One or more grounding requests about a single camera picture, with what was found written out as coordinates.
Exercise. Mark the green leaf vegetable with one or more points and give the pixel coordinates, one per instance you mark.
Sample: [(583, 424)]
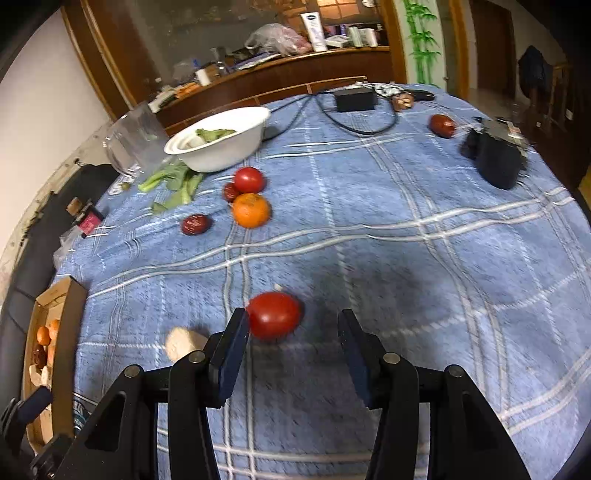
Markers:
[(214, 134)]

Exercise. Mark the white bowl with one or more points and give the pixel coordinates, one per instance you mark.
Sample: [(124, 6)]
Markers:
[(217, 150)]

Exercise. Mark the green bok choy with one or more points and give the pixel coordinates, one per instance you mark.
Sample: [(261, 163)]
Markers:
[(175, 182)]

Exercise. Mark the clear glass mug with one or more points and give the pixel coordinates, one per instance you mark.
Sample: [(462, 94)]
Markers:
[(134, 138)]

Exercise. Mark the green bamboo wall sticker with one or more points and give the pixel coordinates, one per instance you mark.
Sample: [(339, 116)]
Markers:
[(420, 37)]

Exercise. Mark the black device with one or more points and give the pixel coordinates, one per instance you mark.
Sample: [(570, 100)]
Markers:
[(498, 154)]

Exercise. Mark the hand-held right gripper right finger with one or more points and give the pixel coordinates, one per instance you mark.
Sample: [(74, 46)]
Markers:
[(355, 364)]

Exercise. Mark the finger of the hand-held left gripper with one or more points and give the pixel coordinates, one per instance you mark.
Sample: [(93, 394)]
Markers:
[(34, 404), (51, 454)]

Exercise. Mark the beige food chunk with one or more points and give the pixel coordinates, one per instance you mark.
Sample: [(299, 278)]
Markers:
[(182, 344), (36, 376)]

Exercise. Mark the white tube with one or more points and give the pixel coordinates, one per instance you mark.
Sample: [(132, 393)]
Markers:
[(314, 30)]

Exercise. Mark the plastic bag with red contents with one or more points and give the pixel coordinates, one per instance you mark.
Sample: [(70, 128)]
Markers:
[(277, 39)]

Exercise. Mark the small red tomato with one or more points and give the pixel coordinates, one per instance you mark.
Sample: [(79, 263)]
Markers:
[(249, 180)]

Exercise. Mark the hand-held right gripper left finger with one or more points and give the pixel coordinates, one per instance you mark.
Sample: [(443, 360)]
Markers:
[(233, 355)]

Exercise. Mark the wooden chair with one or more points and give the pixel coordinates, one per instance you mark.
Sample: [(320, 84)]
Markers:
[(561, 92)]

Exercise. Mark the large orange with stem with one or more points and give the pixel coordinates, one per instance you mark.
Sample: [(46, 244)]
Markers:
[(43, 335)]

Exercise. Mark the cardboard box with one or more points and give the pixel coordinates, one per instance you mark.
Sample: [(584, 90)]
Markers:
[(67, 346)]

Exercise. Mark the dark jacket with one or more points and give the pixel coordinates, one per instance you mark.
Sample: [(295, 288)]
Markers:
[(535, 69)]

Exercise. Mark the brown round object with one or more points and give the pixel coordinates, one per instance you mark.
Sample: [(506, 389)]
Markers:
[(404, 100)]

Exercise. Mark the black leather sofa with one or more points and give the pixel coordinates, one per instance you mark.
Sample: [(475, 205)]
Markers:
[(14, 300)]

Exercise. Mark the black flat object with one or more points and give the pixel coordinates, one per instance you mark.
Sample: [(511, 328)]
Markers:
[(422, 95)]

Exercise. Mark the large red tomato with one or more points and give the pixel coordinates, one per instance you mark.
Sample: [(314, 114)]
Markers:
[(274, 315)]

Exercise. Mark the blue plaid tablecloth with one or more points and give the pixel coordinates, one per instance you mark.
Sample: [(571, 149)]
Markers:
[(369, 254)]

